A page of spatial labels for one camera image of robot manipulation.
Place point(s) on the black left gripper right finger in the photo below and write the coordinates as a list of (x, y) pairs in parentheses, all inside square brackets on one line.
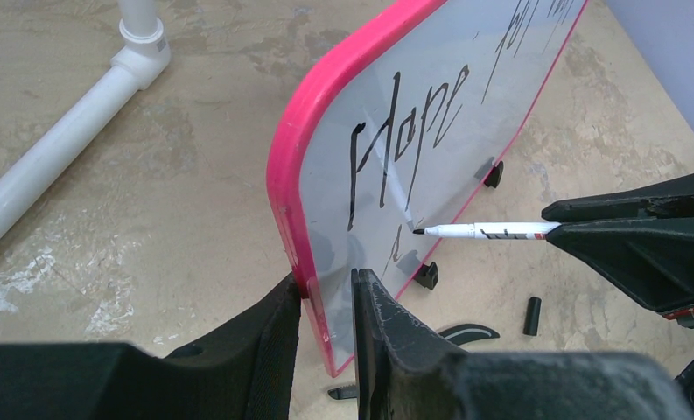
[(397, 379)]

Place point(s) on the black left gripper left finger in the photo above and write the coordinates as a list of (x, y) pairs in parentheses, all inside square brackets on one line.
[(241, 370)]

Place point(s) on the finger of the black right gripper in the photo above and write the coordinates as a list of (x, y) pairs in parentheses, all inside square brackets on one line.
[(668, 199), (650, 260)]

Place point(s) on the black marker cap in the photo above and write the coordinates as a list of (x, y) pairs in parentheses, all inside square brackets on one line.
[(532, 316)]

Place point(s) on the black whiteboard marker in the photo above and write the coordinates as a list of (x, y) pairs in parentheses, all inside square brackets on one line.
[(491, 230)]

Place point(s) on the pink framed whiteboard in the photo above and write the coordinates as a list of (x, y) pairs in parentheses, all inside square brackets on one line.
[(389, 132)]

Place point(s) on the metal whiteboard easel stand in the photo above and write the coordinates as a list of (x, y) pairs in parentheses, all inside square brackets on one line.
[(427, 275)]

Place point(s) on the white pvc pipe stand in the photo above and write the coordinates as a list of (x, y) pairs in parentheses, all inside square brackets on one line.
[(143, 57)]

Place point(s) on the black handled pliers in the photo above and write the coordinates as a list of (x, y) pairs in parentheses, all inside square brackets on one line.
[(446, 341)]

